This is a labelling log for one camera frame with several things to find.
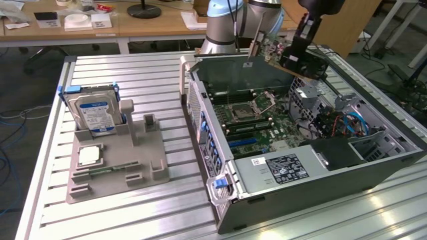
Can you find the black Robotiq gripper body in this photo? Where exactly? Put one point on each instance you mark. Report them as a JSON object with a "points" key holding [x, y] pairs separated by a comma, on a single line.
{"points": [[322, 6]]}

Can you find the graphics card with black fan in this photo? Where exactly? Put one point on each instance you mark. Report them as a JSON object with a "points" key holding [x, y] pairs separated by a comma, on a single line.
{"points": [[301, 57]]}

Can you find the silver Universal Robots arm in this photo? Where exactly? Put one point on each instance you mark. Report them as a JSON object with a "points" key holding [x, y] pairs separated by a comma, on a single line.
{"points": [[227, 25]]}

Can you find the wooden cabinet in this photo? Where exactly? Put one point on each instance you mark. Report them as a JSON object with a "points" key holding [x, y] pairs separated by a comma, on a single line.
{"points": [[348, 30]]}

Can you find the metal disk bay cage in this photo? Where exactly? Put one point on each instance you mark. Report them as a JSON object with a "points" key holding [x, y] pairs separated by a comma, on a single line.
{"points": [[309, 97]]}

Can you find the small cardboard box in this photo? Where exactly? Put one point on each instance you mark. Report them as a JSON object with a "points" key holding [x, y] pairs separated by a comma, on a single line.
{"points": [[201, 7]]}

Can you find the metal socket cover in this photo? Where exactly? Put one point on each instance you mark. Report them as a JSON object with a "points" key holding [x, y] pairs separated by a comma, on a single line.
{"points": [[265, 100]]}

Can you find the stack of white papers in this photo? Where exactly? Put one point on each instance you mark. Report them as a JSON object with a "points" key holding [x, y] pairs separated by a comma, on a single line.
{"points": [[194, 21]]}

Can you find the CPU socket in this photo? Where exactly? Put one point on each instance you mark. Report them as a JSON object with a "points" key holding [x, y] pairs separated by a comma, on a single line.
{"points": [[243, 111]]}

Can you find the green motherboard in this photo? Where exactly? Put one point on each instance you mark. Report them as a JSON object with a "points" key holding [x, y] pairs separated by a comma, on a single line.
{"points": [[284, 125]]}

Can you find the installed RAM stick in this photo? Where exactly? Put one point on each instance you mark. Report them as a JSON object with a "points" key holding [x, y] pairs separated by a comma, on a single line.
{"points": [[249, 126]]}

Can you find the black round lamp base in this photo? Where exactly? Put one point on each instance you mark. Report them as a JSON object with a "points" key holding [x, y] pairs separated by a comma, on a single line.
{"points": [[145, 11]]}

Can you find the blue expansion slot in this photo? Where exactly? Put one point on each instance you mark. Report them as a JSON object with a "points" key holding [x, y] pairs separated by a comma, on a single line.
{"points": [[242, 143]]}

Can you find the black plastic shroud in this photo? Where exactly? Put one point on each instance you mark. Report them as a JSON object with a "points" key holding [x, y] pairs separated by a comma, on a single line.
{"points": [[337, 152]]}

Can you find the grey power supply unit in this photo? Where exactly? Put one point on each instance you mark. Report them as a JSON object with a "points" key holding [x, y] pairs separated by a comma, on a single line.
{"points": [[288, 167]]}

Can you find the red packet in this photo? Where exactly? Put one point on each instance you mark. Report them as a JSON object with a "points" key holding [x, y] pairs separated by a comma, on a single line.
{"points": [[103, 7]]}

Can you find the open black PC case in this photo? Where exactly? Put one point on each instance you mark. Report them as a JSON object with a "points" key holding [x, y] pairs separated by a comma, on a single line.
{"points": [[334, 185]]}

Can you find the blue case latch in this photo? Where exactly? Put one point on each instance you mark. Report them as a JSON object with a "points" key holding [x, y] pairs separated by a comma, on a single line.
{"points": [[221, 182]]}

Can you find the hard disk with blue carrier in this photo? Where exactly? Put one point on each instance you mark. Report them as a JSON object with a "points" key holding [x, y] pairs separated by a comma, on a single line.
{"points": [[95, 112]]}

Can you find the beige tape roll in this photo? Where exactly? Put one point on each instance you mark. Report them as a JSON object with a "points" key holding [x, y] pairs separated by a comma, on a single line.
{"points": [[63, 2]]}

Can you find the grey plastic parts rack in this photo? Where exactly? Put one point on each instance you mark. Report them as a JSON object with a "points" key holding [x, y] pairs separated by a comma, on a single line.
{"points": [[123, 155]]}

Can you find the wooden desk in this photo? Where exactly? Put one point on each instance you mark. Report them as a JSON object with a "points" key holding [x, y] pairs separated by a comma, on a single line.
{"points": [[50, 33]]}

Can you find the black and white labelled box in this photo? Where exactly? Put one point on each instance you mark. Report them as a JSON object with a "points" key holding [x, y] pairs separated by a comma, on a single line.
{"points": [[47, 20]]}

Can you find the black office chair base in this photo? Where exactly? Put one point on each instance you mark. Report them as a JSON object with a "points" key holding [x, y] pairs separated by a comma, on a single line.
{"points": [[37, 57]]}

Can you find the silver CPU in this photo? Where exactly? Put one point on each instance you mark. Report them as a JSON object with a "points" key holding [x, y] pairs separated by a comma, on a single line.
{"points": [[90, 156]]}

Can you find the green RAM stick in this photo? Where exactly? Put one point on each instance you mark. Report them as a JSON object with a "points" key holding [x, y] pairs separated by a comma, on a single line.
{"points": [[103, 171]]}

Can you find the white paper card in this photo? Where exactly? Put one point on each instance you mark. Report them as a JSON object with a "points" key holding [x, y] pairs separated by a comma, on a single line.
{"points": [[17, 25]]}

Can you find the clear plastic bag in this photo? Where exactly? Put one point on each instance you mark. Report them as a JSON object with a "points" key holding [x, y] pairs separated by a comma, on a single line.
{"points": [[15, 10]]}

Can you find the white desk frame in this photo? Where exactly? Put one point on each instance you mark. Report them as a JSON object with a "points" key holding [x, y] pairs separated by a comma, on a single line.
{"points": [[388, 22]]}

